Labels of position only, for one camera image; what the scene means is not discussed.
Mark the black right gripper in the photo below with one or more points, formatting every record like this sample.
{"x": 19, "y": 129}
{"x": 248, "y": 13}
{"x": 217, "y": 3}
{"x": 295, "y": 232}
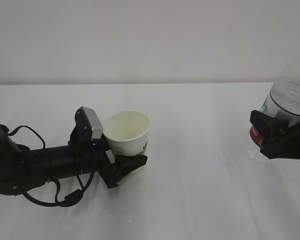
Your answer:
{"x": 274, "y": 137}

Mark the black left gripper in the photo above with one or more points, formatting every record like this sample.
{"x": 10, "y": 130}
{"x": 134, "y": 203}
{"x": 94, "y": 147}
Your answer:
{"x": 82, "y": 144}

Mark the white paper cup green print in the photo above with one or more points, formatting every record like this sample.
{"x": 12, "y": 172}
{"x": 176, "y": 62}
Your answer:
{"x": 127, "y": 134}

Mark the clear plastic water bottle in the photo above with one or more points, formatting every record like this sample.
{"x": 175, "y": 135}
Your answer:
{"x": 282, "y": 102}

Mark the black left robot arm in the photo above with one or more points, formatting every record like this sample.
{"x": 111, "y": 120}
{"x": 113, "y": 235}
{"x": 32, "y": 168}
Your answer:
{"x": 23, "y": 169}

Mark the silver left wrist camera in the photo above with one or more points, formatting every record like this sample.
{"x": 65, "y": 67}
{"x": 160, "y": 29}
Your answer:
{"x": 94, "y": 122}

